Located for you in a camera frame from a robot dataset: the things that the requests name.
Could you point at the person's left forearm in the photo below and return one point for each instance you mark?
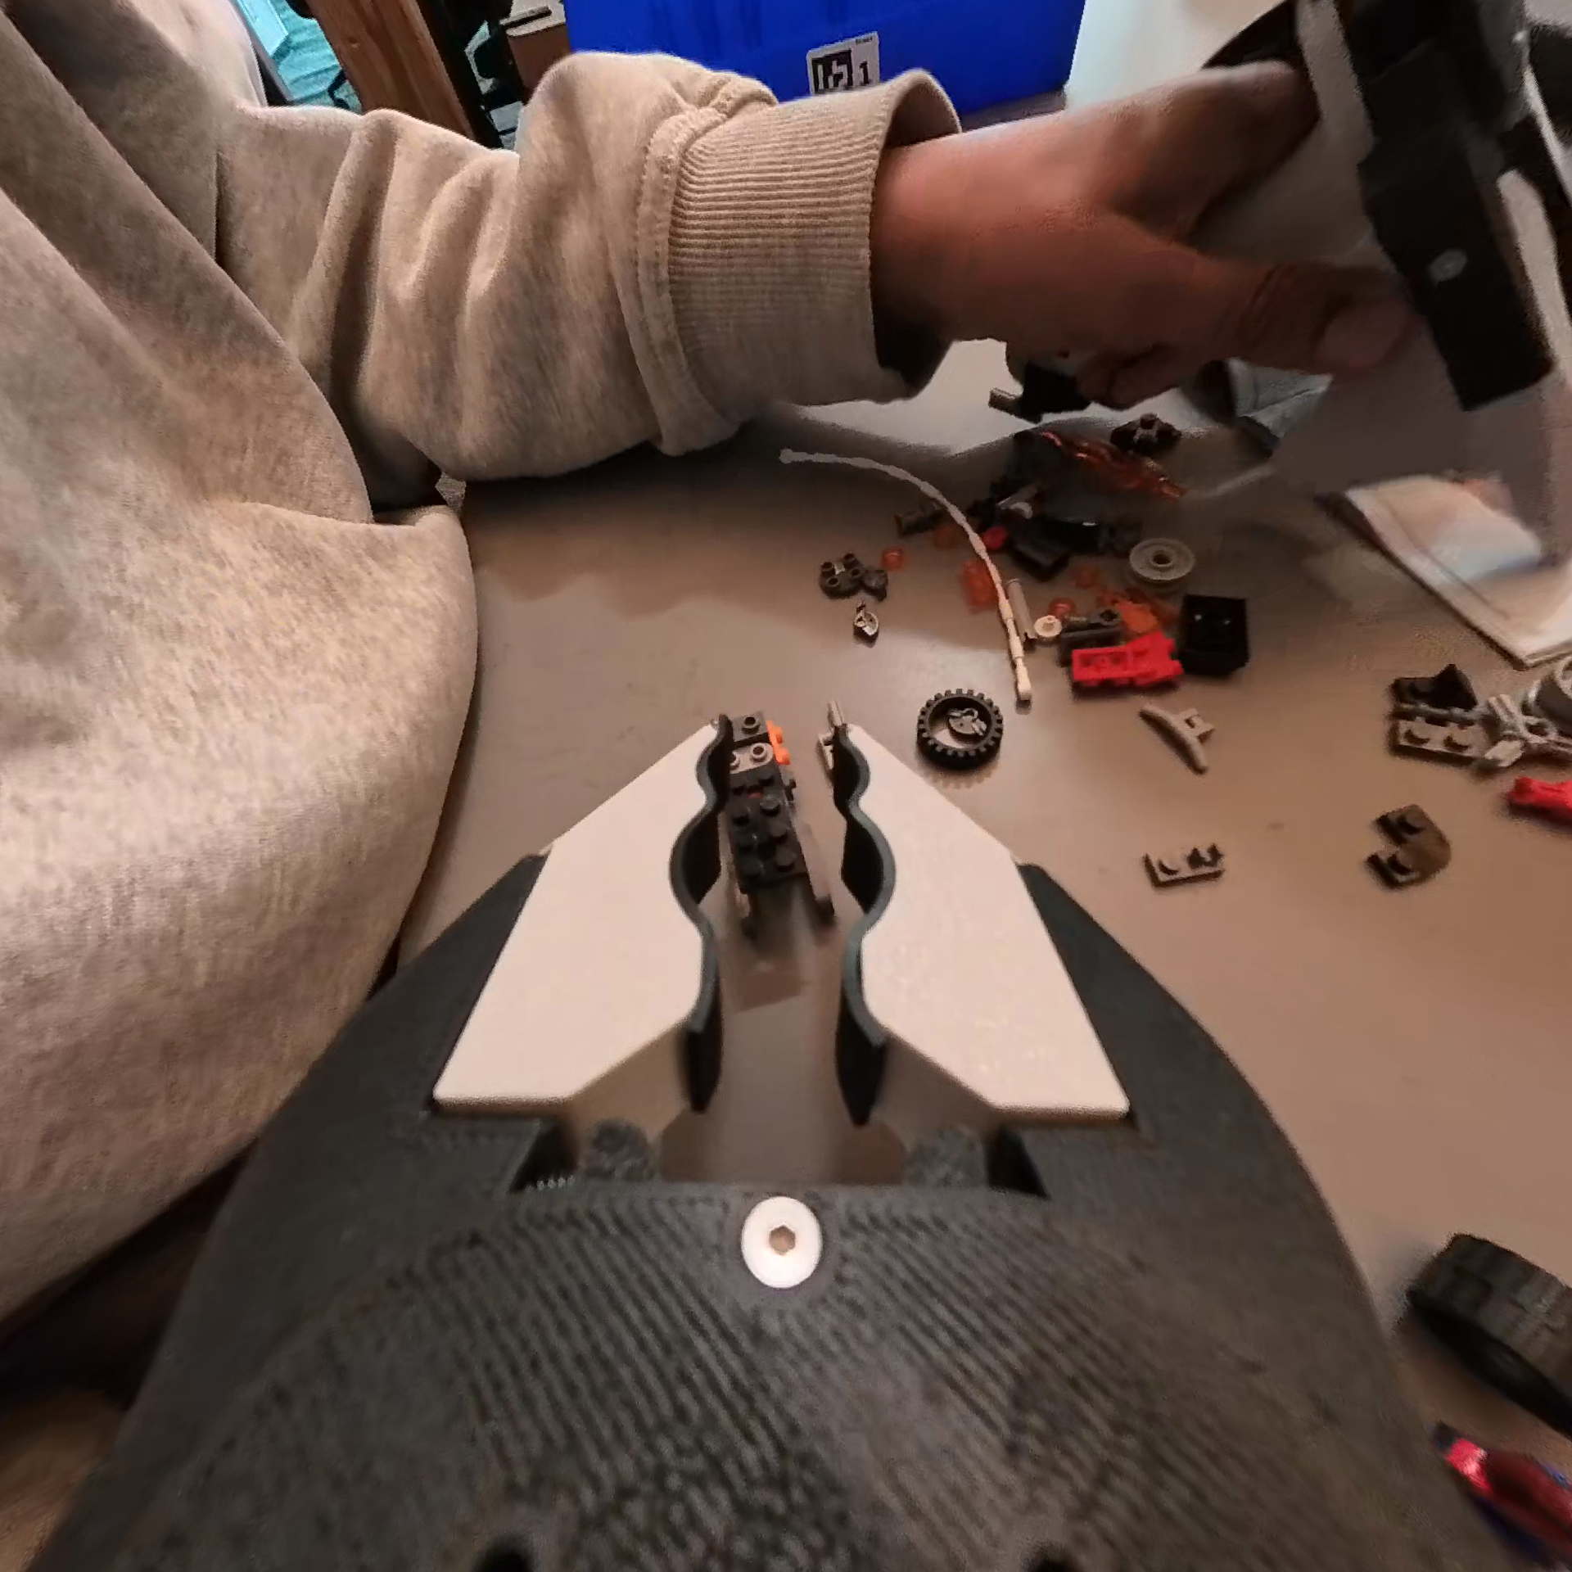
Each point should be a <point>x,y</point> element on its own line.
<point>553,270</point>

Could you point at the light grey lego cross connector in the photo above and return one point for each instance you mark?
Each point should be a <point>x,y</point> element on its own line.
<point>1522,732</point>

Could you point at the small dark grey lego wedge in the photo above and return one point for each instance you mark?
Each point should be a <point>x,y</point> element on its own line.
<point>867,622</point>

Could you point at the black lego brick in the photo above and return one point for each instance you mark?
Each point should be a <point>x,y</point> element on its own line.
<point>1213,632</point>

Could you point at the dark grey lego technic connector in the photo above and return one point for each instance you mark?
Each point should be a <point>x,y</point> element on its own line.
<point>916,518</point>

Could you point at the dark grey lego clip piece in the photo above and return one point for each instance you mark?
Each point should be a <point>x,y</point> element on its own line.
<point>874,580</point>

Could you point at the small black lego tyre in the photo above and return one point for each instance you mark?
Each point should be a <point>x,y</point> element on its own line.
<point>928,732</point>

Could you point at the large black lego tyre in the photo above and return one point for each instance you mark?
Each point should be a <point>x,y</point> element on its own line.
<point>1492,1326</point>

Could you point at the lego instruction booklet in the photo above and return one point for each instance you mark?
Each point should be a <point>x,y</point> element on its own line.
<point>1462,558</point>

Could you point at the white marker label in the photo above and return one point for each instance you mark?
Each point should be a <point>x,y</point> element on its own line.
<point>845,63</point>

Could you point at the black curved lego piece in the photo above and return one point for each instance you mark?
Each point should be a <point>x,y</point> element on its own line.
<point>1410,846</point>

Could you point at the grey lego clip plate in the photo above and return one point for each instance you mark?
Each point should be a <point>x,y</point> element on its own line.
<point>1185,864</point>

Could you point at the black square lego plate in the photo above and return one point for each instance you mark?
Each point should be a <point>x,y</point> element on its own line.
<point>1145,432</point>

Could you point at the light grey lego bar piece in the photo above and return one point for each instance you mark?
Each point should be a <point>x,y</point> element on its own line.
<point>835,731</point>

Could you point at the orange transparent lego tile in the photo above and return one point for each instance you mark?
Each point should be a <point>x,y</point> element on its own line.
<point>978,583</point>

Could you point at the dark grey round lego plate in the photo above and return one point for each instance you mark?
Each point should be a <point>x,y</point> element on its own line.
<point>841,574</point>

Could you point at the grey lego hinge plate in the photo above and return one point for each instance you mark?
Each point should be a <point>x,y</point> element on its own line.
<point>1437,738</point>

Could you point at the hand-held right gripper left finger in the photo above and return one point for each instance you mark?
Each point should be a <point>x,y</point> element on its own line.
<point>577,982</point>

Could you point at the red lego plate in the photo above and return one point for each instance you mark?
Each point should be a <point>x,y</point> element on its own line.
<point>1123,664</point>

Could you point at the small grey lego piece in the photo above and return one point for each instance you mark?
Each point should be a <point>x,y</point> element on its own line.
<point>964,723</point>

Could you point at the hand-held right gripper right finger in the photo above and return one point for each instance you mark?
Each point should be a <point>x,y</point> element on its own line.
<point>983,982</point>

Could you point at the person's left hand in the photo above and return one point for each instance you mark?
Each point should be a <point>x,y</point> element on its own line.
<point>1081,246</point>

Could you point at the dark brown lego bracket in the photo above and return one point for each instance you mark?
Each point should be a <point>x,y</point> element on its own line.
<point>1043,548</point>

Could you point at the blue plastic bin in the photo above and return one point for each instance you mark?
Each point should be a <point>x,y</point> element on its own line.
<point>687,36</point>

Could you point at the red lego clip piece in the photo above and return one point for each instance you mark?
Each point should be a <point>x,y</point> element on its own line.
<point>1541,797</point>

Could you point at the light grey lego wheel rim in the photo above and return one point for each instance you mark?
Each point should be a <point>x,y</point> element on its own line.
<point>1161,561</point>
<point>1557,687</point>

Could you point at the black lego slope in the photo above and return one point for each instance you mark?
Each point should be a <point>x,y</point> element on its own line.
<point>1437,693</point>

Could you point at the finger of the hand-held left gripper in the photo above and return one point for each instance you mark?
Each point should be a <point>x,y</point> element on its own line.
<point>1412,448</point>

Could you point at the large orange lego flame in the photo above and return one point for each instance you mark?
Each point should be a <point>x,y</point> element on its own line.
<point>1104,463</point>

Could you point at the dark grey orange lego assembly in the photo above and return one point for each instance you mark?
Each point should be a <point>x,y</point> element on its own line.
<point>761,822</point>

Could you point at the red blue lego minifigure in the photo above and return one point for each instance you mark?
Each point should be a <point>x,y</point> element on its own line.
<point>1504,1482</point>

